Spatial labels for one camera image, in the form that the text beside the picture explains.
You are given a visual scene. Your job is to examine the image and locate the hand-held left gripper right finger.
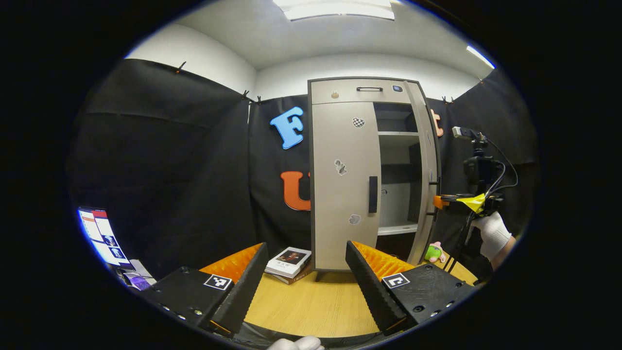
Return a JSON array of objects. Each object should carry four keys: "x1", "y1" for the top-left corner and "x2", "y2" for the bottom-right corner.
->
[{"x1": 345, "y1": 240, "x2": 482, "y2": 337}]

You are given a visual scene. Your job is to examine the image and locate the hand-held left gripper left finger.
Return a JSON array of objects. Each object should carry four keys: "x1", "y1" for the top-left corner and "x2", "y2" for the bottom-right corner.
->
[{"x1": 138, "y1": 242, "x2": 269, "y2": 337}]

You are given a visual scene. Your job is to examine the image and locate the beige double-door shoe cabinet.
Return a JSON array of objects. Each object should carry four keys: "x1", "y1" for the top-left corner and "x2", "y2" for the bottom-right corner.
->
[{"x1": 307, "y1": 77, "x2": 442, "y2": 282}]

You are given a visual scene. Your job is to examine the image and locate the beige cabinet door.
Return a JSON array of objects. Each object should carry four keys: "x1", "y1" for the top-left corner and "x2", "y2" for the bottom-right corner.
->
[
  {"x1": 311, "y1": 101, "x2": 382, "y2": 272},
  {"x1": 403, "y1": 80, "x2": 441, "y2": 266}
]

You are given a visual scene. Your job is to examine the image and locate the beige cabinet drawer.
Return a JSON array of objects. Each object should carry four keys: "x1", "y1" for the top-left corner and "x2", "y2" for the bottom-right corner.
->
[{"x1": 310, "y1": 79, "x2": 413, "y2": 105}]

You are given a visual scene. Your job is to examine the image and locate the green plush toy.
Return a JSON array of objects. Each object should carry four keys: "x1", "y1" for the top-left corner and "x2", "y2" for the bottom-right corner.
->
[{"x1": 424, "y1": 242, "x2": 447, "y2": 264}]

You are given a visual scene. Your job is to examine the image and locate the white book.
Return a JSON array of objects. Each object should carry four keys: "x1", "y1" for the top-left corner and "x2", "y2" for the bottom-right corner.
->
[{"x1": 265, "y1": 246, "x2": 312, "y2": 279}]

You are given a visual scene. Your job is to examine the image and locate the brown book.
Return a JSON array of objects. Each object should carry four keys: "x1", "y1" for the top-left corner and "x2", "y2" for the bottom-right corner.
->
[{"x1": 272, "y1": 265, "x2": 312, "y2": 285}]

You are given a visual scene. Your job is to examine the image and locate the white paper sheet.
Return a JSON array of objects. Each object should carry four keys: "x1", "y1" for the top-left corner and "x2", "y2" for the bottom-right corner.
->
[{"x1": 129, "y1": 259, "x2": 157, "y2": 280}]

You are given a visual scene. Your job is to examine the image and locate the purple object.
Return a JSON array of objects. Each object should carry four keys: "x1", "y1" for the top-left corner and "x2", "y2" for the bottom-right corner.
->
[{"x1": 123, "y1": 272, "x2": 155, "y2": 292}]

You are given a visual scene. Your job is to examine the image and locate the ceiling light panel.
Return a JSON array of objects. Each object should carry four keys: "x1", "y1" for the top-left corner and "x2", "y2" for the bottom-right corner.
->
[
  {"x1": 466, "y1": 45, "x2": 496, "y2": 70},
  {"x1": 272, "y1": 0, "x2": 395, "y2": 21}
]

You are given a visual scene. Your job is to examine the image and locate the black backdrop cloth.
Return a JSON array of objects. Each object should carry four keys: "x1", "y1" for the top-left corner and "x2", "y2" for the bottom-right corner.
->
[{"x1": 68, "y1": 58, "x2": 540, "y2": 282}]

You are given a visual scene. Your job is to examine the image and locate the computer monitor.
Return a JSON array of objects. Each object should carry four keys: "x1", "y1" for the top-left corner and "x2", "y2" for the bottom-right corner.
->
[{"x1": 78, "y1": 207, "x2": 135, "y2": 271}]

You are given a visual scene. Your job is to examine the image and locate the black cable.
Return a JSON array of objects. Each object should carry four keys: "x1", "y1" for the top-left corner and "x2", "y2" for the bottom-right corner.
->
[{"x1": 479, "y1": 138, "x2": 519, "y2": 197}]

